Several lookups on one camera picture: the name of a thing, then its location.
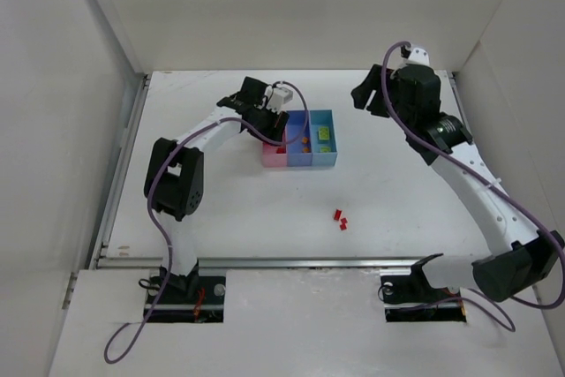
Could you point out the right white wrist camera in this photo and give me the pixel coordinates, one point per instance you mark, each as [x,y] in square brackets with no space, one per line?
[413,55]

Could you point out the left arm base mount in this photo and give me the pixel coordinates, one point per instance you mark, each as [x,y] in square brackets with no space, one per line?
[191,299]

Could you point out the aluminium rail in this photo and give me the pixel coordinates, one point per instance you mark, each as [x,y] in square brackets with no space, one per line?
[264,263]
[128,124]
[473,184]

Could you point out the left aluminium rail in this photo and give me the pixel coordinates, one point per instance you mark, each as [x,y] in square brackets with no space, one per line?
[128,124]

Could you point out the red lego brick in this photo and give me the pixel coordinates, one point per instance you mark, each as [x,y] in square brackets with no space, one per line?
[337,215]

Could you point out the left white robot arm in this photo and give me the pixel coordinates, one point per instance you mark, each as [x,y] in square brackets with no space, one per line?
[174,185]

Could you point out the right aluminium rail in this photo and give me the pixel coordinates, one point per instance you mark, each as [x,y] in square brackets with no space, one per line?
[473,184]

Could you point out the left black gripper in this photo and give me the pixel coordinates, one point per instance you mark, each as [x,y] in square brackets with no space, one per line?
[271,119]

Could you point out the pink container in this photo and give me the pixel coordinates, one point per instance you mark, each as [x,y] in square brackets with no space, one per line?
[270,159]

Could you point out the light blue container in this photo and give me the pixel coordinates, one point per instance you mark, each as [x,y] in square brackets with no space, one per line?
[322,117]

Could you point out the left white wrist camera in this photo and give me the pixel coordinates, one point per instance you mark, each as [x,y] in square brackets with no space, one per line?
[276,97]

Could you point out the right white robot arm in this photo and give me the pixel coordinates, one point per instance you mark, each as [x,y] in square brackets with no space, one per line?
[521,254]

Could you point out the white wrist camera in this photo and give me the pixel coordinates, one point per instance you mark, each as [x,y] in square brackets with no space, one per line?
[276,97]
[413,55]

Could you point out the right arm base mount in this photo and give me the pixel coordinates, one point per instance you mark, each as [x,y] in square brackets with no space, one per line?
[410,297]

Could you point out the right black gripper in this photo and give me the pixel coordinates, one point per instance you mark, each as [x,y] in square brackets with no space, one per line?
[380,92]

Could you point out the front aluminium rail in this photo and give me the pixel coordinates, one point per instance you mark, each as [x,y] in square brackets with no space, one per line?
[264,263]

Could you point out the dark blue container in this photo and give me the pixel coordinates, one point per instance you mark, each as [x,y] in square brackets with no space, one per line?
[295,131]

